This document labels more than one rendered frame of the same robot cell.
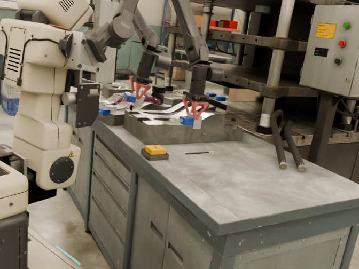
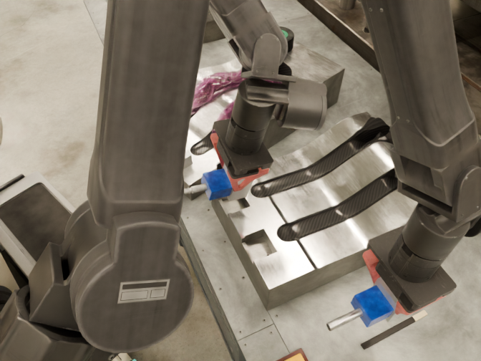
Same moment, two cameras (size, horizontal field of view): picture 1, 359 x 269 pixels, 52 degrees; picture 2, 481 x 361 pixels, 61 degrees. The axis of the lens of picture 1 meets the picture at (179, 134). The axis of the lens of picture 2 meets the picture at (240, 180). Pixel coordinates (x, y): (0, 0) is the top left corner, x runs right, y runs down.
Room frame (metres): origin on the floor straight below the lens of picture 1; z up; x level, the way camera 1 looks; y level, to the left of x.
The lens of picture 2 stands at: (1.15, 0.15, 1.51)
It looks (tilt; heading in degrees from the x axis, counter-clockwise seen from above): 50 degrees down; 6
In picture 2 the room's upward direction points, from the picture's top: straight up
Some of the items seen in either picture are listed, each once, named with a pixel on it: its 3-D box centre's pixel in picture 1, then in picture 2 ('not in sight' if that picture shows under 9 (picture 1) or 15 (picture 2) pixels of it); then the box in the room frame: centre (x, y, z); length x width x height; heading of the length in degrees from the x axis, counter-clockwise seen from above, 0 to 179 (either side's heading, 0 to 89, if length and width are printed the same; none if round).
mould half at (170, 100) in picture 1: (138, 105); (236, 103); (1.94, 0.24, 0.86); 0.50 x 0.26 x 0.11; 138
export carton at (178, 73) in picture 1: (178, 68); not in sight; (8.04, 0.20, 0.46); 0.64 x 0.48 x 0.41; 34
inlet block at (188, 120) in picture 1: (184, 120); (366, 309); (1.40, -0.01, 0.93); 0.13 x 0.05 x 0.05; 121
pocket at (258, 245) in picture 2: (144, 123); (258, 249); (1.52, 0.15, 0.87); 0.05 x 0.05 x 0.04; 31
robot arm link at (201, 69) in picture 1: (200, 73); (438, 225); (1.43, -0.05, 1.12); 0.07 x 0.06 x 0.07; 124
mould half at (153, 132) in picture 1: (184, 120); (348, 190); (1.68, -0.02, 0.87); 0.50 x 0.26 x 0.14; 121
